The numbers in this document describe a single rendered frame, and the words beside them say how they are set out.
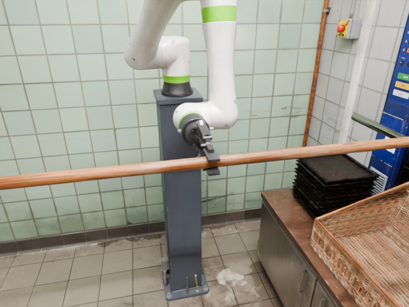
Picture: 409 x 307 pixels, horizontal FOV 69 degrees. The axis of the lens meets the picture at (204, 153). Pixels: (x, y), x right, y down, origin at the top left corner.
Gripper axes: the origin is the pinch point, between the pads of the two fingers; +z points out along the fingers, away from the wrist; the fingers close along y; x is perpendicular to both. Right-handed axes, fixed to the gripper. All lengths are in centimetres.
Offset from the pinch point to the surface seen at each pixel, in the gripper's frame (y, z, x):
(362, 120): 3, -27, -66
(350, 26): -27, -86, -98
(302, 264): 70, -23, -49
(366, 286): 51, 7, -54
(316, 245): 58, -22, -53
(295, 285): 86, -25, -50
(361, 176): 36, -37, -82
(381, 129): 3, -17, -66
